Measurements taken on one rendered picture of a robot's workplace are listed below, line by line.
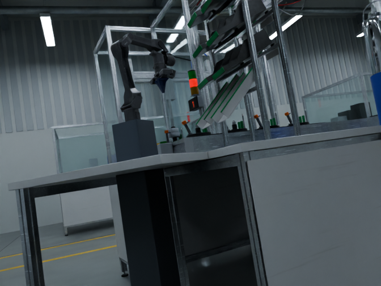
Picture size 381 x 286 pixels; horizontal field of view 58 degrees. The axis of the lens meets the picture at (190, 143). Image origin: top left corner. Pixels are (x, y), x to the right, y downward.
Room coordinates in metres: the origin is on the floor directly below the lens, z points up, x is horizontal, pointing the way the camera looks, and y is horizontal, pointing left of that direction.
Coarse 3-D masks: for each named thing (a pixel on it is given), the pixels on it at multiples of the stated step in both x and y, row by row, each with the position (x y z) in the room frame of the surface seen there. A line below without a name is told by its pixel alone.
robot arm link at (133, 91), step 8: (120, 40) 1.55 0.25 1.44; (112, 48) 1.56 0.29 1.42; (120, 48) 1.54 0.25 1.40; (128, 48) 1.57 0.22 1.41; (120, 56) 1.56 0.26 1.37; (120, 64) 1.57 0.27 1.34; (128, 64) 1.58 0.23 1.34; (120, 72) 1.58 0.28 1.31; (128, 72) 1.57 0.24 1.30; (128, 80) 1.57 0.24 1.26; (128, 88) 1.57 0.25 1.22; (128, 96) 1.58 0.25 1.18
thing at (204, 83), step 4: (240, 44) 1.62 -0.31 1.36; (236, 48) 1.61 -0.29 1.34; (228, 52) 1.60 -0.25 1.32; (228, 56) 1.60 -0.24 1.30; (220, 60) 1.72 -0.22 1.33; (224, 60) 1.59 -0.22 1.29; (228, 60) 1.59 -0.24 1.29; (216, 64) 1.71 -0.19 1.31; (220, 64) 1.72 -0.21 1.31; (224, 64) 1.59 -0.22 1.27; (216, 68) 1.71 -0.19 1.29; (220, 68) 1.72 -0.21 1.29; (216, 72) 1.57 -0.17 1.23; (204, 80) 1.58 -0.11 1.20; (208, 80) 1.56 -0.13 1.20; (212, 80) 1.58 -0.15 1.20; (200, 84) 1.64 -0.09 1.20; (204, 84) 1.60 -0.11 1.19; (208, 84) 1.66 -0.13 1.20; (200, 88) 1.66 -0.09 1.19
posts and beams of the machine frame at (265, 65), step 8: (264, 0) 2.72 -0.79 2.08; (280, 0) 2.61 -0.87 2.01; (200, 8) 2.67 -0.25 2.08; (256, 32) 2.94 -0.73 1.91; (200, 56) 2.83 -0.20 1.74; (264, 56) 2.91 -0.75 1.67; (200, 64) 2.83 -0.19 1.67; (264, 64) 2.91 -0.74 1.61; (200, 72) 2.82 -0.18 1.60; (264, 72) 2.93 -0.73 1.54; (264, 80) 2.95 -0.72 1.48; (272, 88) 2.92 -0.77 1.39; (208, 96) 2.84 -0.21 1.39; (272, 96) 2.91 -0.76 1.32; (208, 104) 2.83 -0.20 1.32; (272, 104) 2.91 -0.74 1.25; (272, 112) 2.92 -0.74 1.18
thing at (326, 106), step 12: (348, 84) 6.08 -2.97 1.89; (360, 84) 5.84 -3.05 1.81; (312, 96) 7.03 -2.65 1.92; (324, 96) 6.70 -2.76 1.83; (336, 96) 6.41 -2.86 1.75; (348, 96) 6.14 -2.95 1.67; (360, 96) 5.89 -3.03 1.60; (372, 96) 5.85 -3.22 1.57; (312, 108) 7.09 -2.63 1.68; (324, 108) 6.76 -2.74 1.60; (336, 108) 6.46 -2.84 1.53; (348, 108) 6.19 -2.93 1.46; (360, 108) 5.94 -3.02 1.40; (372, 108) 5.83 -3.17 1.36; (312, 120) 7.16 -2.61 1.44; (324, 120) 6.82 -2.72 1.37; (336, 120) 6.52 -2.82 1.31
